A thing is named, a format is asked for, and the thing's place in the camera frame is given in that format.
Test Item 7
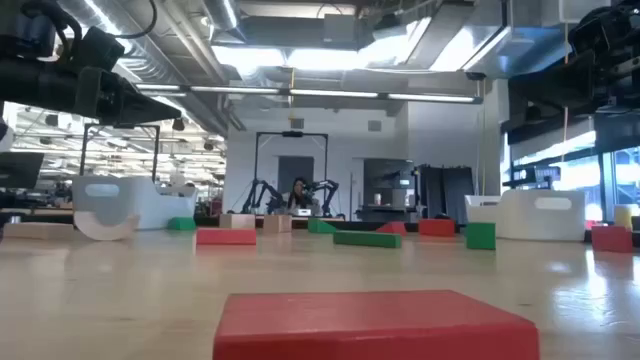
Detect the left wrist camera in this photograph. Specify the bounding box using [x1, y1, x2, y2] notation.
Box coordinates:
[67, 25, 126, 71]

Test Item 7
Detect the pale yellow cylinder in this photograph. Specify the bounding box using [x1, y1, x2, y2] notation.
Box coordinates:
[613, 204, 634, 229]

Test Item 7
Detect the dark computer monitor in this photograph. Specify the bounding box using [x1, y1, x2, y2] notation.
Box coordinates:
[0, 151, 45, 190]

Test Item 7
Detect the grey door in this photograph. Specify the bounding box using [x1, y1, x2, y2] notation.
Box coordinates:
[277, 155, 315, 196]

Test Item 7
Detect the person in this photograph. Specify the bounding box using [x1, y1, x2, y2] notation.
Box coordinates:
[287, 177, 314, 211]

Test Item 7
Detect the plain wooden arch block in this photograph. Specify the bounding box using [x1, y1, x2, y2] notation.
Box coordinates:
[73, 209, 141, 242]

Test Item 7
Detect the black background rig frame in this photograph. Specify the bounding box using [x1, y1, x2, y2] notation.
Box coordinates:
[79, 123, 162, 181]
[253, 130, 330, 216]

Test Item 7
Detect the red wooden block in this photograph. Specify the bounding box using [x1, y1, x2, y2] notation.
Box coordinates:
[212, 289, 541, 360]
[591, 225, 634, 254]
[375, 221, 409, 236]
[195, 227, 258, 247]
[418, 218, 456, 238]

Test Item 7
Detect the black left camera cable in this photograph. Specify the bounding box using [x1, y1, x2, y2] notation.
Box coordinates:
[113, 0, 159, 40]

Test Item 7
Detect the long green wooden block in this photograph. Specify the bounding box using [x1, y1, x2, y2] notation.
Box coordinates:
[333, 229, 403, 250]

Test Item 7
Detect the black panel stack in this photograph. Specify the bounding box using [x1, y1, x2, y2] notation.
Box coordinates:
[418, 163, 475, 225]

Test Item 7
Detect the linear ceiling light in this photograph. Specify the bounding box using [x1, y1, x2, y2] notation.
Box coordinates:
[189, 85, 281, 95]
[387, 92, 476, 104]
[288, 88, 380, 99]
[134, 83, 189, 92]

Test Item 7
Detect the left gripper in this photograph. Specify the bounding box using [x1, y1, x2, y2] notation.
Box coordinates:
[0, 57, 183, 127]

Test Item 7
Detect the white plastic bin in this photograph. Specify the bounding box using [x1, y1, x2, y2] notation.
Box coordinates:
[464, 188, 587, 241]
[72, 174, 199, 231]

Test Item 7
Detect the silver rectangular air duct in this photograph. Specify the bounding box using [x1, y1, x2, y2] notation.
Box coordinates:
[404, 0, 571, 79]

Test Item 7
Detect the dark cabinet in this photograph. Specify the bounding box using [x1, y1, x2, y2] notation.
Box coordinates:
[363, 158, 416, 222]

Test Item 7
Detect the small green wooden block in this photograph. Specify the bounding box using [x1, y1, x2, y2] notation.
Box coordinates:
[167, 216, 197, 232]

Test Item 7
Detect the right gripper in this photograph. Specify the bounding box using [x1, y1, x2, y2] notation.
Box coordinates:
[508, 0, 640, 119]

